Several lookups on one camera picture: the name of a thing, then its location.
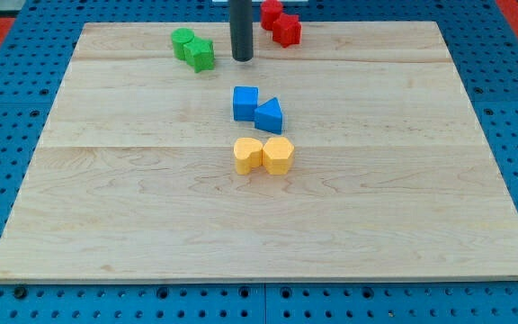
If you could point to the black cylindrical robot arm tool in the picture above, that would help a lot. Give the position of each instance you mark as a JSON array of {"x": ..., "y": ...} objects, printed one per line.
[{"x": 241, "y": 29}]

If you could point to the green circle block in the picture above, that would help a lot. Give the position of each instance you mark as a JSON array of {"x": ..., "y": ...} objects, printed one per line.
[{"x": 180, "y": 37}]

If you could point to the red circle block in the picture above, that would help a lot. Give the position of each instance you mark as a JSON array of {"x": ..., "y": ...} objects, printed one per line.
[{"x": 270, "y": 11}]

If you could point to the yellow heart block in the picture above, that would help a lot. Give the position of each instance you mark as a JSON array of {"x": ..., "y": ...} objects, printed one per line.
[{"x": 248, "y": 154}]

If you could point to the yellow hexagon block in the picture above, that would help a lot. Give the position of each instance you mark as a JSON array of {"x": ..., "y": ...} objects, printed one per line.
[{"x": 278, "y": 156}]

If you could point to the blue triangle block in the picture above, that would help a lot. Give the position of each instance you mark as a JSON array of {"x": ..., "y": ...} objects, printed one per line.
[{"x": 269, "y": 117}]

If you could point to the blue square block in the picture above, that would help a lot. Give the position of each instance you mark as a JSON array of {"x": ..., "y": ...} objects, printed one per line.
[{"x": 244, "y": 103}]

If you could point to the light wooden board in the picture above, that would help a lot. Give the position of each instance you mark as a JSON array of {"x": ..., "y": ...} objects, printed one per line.
[{"x": 133, "y": 180}]

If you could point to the green star block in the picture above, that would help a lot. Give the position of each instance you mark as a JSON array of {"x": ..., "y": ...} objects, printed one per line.
[{"x": 199, "y": 54}]

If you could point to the red star block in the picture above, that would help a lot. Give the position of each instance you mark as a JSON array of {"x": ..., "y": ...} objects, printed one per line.
[{"x": 286, "y": 30}]

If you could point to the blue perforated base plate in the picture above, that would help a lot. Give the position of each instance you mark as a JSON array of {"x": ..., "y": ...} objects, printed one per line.
[{"x": 33, "y": 59}]

